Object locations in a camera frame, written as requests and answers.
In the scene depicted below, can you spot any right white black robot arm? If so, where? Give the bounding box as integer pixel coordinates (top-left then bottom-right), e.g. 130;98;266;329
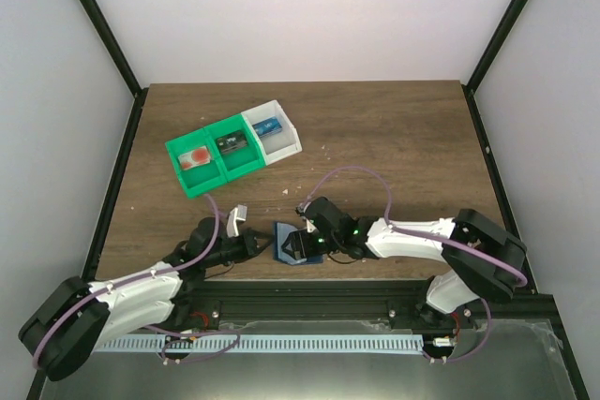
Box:
274;197;528;328

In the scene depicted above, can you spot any white red credit card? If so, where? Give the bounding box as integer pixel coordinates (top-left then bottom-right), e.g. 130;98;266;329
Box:
178;146;212;170

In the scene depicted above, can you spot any light blue slotted cable duct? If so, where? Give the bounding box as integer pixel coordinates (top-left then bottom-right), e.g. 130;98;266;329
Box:
97;334;424;355

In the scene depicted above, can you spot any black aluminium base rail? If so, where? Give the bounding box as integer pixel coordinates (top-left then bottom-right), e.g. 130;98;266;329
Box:
60;280;557;333

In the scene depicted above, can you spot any black credit card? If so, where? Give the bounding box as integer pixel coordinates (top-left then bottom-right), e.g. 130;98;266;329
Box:
215;129;248;156

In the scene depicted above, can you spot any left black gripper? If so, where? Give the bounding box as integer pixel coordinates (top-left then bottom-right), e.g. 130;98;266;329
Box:
204;229;276;269

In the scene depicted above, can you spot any black side rail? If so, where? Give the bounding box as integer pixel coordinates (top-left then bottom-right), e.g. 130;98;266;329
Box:
82;87;149;282
461;84;538;296

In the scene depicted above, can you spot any black frame post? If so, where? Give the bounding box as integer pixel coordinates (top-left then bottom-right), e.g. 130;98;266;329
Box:
79;0;143;96
465;0;529;93

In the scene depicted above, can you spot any left black side rail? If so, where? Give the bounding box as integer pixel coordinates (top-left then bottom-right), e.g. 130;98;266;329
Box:
82;87;149;282

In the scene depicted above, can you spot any left black frame post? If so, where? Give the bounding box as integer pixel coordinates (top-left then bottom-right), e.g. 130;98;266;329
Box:
79;0;143;96

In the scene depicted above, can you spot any right black side rail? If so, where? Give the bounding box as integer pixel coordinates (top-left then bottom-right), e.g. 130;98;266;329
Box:
461;84;538;296

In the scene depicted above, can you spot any right black frame post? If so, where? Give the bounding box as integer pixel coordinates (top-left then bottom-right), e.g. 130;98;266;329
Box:
465;0;529;93

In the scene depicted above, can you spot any green bin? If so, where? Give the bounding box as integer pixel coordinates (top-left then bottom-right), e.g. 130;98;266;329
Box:
205;113;265;182
165;128;227;199

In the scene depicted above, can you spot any middle green bin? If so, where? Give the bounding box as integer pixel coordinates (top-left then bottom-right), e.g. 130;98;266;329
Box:
205;113;265;182

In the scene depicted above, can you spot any blue leather card holder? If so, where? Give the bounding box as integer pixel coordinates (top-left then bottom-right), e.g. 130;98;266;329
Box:
273;222;323;266

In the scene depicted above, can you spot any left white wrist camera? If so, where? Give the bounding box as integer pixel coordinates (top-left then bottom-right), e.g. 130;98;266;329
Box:
226;204;248;238

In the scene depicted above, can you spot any left green bin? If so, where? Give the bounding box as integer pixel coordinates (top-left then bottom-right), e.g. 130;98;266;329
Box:
165;128;227;199

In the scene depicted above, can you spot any blue credit card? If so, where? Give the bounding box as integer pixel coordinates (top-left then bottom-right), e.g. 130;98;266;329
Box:
252;116;282;139

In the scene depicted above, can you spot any white bin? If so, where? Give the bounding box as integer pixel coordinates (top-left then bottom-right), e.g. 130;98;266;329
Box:
241;100;302;165

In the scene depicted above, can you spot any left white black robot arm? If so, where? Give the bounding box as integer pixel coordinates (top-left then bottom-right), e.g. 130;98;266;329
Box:
18;217;274;381

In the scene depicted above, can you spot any grey metal sheet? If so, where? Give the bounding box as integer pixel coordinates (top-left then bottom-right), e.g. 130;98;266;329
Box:
41;319;577;399

